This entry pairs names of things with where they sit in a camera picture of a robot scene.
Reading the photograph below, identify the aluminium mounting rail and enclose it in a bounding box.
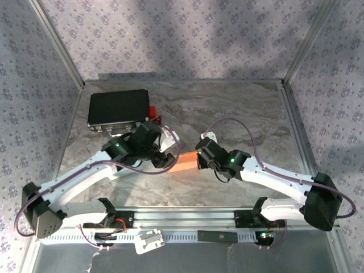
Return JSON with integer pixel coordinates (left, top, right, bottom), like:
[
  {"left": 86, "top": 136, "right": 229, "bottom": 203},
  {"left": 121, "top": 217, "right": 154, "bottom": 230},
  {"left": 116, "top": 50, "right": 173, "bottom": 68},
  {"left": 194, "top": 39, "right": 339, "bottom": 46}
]
[{"left": 30, "top": 206, "right": 341, "bottom": 231}]

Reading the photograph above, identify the black briefcase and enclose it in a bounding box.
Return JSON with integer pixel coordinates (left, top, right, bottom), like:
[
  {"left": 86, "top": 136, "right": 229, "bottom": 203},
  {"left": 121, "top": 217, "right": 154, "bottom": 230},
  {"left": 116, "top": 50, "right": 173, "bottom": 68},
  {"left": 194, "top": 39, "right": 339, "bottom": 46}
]
[{"left": 86, "top": 89, "right": 151, "bottom": 139}]

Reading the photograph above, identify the aluminium side rail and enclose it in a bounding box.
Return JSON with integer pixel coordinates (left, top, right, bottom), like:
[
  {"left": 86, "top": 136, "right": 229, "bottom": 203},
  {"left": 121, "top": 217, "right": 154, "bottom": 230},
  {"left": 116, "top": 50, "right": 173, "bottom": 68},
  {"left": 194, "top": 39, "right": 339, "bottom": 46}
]
[
  {"left": 280, "top": 81, "right": 341, "bottom": 220},
  {"left": 36, "top": 84, "right": 85, "bottom": 210}
]

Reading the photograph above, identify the brown paper box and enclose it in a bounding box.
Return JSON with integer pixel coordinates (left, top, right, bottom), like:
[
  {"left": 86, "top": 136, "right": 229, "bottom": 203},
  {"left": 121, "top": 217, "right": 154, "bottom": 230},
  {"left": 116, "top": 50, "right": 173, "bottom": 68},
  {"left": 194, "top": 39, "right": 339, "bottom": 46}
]
[{"left": 167, "top": 151, "right": 200, "bottom": 173}]

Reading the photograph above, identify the black rectangular device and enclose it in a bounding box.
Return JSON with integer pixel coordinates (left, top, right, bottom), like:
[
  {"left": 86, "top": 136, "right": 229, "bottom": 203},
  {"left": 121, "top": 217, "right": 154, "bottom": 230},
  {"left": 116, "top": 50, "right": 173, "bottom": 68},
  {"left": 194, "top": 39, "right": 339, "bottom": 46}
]
[{"left": 197, "top": 230, "right": 238, "bottom": 243}]

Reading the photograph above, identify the white slotted cable duct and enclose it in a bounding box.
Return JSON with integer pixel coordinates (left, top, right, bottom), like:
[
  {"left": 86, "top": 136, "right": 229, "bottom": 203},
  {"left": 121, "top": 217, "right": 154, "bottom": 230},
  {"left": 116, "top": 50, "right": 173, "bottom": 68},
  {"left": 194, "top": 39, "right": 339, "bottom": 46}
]
[{"left": 41, "top": 229, "right": 276, "bottom": 245}]

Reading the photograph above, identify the aluminium frame post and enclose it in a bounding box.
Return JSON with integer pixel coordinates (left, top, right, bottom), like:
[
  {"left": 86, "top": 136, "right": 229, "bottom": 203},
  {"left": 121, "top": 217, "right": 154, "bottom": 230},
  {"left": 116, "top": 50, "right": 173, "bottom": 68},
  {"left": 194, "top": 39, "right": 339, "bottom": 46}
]
[
  {"left": 28, "top": 0, "right": 85, "bottom": 88},
  {"left": 283, "top": 0, "right": 339, "bottom": 85}
]

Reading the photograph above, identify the black controller board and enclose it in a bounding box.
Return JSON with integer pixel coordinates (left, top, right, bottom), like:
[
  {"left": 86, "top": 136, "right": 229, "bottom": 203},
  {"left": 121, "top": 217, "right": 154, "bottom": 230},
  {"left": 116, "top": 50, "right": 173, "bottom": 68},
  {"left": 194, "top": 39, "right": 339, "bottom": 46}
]
[
  {"left": 255, "top": 230, "right": 277, "bottom": 246},
  {"left": 94, "top": 231, "right": 118, "bottom": 247}
]

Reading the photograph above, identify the white plastic bracket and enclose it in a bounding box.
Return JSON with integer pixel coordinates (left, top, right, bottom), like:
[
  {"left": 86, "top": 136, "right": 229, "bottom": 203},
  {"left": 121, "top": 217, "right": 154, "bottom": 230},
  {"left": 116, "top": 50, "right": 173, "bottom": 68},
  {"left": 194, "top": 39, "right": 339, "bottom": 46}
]
[{"left": 134, "top": 229, "right": 166, "bottom": 255}]

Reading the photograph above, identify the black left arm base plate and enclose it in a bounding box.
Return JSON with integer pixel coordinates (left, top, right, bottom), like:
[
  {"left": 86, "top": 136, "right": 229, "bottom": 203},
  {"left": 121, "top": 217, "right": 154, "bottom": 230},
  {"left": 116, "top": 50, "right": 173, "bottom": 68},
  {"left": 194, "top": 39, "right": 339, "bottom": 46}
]
[{"left": 82, "top": 210, "right": 135, "bottom": 230}]

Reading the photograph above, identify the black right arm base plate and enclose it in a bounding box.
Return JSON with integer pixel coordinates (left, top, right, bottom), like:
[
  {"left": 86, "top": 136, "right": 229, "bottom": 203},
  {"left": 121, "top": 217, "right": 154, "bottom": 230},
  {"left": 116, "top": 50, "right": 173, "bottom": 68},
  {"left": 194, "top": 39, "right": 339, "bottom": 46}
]
[{"left": 233, "top": 209, "right": 287, "bottom": 228}]

